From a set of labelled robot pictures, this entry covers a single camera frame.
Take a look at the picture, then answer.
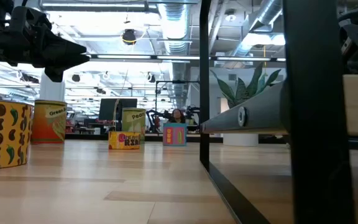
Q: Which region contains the snake plant in white pot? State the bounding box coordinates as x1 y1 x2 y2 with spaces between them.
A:
209 62 282 147

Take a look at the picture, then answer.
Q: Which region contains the white column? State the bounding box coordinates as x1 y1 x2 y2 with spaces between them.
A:
39 73 67 103

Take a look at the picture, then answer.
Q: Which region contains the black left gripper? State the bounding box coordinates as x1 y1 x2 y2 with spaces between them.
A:
0 27 90 83

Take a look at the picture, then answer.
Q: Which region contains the black aluminium table frame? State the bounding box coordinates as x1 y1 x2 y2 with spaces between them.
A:
64 133 290 144

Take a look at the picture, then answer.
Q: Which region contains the green pears can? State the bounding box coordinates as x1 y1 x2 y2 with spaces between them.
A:
121 107 147 144

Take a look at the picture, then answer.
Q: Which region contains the short yellow pineapple rings can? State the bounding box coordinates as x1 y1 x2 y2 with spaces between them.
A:
108 131 142 151

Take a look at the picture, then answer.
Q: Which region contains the pink and blue can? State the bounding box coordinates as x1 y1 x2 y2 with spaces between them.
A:
162 123 188 147

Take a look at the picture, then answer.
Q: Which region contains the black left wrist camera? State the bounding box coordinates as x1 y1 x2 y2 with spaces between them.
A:
9 5 53 32

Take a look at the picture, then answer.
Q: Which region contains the silver ceiling duct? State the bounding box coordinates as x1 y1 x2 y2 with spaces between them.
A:
230 0 284 58
157 0 196 56

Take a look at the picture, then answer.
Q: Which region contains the ceiling strip light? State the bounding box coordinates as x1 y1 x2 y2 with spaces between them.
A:
156 55 200 60
96 54 152 60
216 57 272 62

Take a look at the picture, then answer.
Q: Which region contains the person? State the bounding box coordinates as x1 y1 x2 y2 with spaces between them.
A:
168 108 186 124

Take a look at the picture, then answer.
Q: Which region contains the black background monitor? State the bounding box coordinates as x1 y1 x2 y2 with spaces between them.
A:
98 98 138 131

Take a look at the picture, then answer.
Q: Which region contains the orange green beans can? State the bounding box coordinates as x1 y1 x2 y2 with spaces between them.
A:
30 100 68 145

